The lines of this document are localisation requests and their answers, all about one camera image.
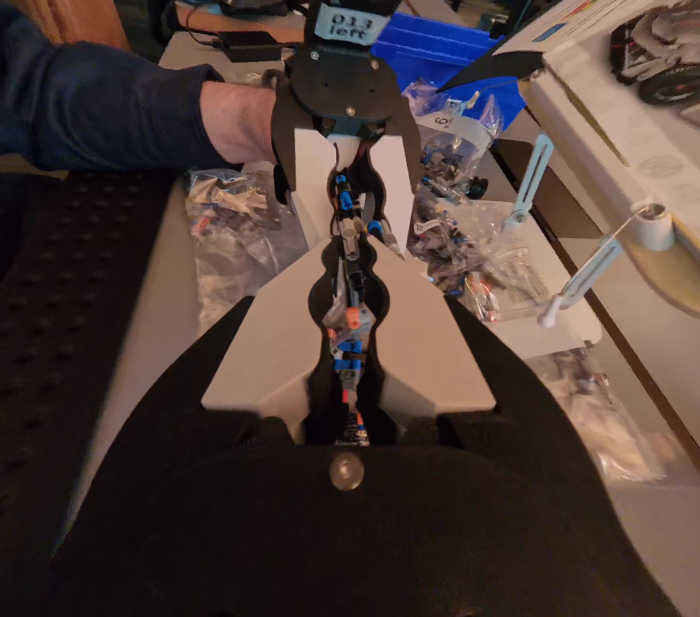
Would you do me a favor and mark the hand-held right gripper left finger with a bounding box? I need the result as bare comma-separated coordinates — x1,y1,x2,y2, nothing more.
201,238,337,445

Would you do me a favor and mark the clear bag with warning print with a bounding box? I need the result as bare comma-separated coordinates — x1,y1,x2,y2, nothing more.
409,193,550,323

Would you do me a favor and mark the black power adapter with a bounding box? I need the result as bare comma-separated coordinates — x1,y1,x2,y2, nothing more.
218,30,282,63

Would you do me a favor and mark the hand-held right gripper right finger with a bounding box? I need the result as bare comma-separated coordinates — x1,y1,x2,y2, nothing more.
363,236,497,440

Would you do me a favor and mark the crumpled empty clear bag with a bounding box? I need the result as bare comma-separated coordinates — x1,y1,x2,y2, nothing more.
533,348,670,483

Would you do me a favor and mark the blue plastic bin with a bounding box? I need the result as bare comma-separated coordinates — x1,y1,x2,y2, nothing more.
371,12,527,132

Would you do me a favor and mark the black perforated panel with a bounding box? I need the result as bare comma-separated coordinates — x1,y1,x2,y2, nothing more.
0,169,184,563

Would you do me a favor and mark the multicoloured lego assembly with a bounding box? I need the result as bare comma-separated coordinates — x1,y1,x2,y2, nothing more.
327,173,384,445

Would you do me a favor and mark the clear bag with black wheel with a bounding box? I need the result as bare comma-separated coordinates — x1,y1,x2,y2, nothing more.
402,80,505,203

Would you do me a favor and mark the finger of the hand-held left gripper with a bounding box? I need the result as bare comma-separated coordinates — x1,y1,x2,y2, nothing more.
361,135,415,258
289,129,342,252

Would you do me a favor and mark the person's left forearm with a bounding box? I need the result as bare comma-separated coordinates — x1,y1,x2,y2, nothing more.
0,4,226,173

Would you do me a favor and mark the metal wire page holder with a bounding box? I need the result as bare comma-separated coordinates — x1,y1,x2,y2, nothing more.
600,202,674,252

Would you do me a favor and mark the brown wooden desk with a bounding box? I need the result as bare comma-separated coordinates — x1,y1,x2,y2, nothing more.
175,0,307,46

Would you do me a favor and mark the person's left hand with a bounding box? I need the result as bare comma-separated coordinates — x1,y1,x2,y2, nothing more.
201,80,280,167

